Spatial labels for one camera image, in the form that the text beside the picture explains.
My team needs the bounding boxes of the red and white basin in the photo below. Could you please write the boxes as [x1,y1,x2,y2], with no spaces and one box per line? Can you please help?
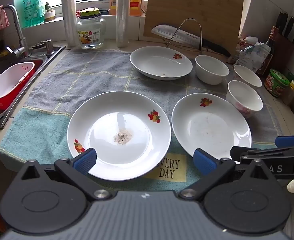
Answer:
[0,62,35,110]

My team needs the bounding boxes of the green lidded jar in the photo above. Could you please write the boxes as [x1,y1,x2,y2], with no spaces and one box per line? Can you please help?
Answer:
[264,69,290,98]

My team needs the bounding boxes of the large plain white bowl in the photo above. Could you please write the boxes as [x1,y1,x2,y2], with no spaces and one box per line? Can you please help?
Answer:
[195,55,230,85]

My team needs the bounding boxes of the blue grey checked towel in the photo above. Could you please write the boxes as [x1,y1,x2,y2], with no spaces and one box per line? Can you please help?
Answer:
[0,48,285,193]

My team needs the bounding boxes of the metal wire rack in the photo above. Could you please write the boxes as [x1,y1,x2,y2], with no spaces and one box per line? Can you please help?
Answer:
[166,19,203,52]

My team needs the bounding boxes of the bamboo cutting board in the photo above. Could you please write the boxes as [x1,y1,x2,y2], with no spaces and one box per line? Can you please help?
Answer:
[143,0,244,55]

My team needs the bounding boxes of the white bowl with pink flowers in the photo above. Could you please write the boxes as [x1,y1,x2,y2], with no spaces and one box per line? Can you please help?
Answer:
[226,80,264,118]
[233,65,263,88]

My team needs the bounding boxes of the clear cling film roll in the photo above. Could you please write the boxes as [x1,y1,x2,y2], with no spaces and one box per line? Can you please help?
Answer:
[115,0,131,48]

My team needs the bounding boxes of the metal sink knob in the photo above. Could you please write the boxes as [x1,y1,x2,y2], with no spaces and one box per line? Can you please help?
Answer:
[45,39,55,56]

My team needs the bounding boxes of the black handled kitchen knife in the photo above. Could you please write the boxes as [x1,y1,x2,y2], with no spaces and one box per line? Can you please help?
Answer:
[151,24,231,57]

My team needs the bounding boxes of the white plate with faint specks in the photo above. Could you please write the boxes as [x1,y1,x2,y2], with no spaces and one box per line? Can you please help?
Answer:
[171,93,253,164]

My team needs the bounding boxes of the green detergent bottle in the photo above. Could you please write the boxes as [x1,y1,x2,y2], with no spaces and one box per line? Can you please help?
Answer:
[22,0,46,29]

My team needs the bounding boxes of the crumpled plastic bags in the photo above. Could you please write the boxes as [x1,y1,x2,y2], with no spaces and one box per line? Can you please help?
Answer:
[236,36,273,73]

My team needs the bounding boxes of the small potted plant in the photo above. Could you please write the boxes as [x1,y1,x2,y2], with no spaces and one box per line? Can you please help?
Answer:
[44,2,56,22]

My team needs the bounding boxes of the white paper roll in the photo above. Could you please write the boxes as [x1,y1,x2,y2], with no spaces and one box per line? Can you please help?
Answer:
[60,0,77,47]

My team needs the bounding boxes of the yellow capped jar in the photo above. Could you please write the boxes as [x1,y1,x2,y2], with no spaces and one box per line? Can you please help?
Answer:
[283,80,294,105]

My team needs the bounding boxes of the white plate with grey residue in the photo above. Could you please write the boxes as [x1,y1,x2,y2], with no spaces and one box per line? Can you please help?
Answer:
[67,91,172,181]

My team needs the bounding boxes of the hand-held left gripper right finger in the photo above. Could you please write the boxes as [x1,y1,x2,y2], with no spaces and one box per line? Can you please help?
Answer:
[179,148,275,202]

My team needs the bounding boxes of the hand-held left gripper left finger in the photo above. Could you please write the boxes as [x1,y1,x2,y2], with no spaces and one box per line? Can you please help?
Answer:
[20,148,112,202]

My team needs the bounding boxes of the wooden knife block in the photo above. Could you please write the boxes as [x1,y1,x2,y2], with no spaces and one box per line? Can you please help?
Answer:
[275,11,294,77]

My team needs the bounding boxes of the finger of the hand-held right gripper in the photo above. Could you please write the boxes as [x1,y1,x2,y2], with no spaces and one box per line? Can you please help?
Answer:
[275,134,294,148]
[230,144,294,164]

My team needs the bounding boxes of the deep white plate fruit print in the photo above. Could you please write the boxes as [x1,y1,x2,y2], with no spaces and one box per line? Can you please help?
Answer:
[130,46,193,81]

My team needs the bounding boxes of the dark sauce bottle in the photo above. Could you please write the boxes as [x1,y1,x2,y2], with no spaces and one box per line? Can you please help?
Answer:
[258,26,280,75]

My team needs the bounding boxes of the glass jar with yellow lid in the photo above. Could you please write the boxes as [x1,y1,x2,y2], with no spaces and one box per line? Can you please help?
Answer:
[76,8,107,50]

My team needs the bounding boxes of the metal faucet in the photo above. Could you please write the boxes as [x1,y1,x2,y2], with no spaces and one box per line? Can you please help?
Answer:
[2,4,30,57]

